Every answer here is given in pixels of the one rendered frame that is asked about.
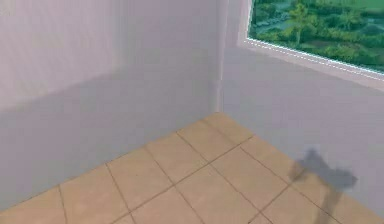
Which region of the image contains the white framed window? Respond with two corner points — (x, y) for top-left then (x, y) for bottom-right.
(237, 0), (384, 92)

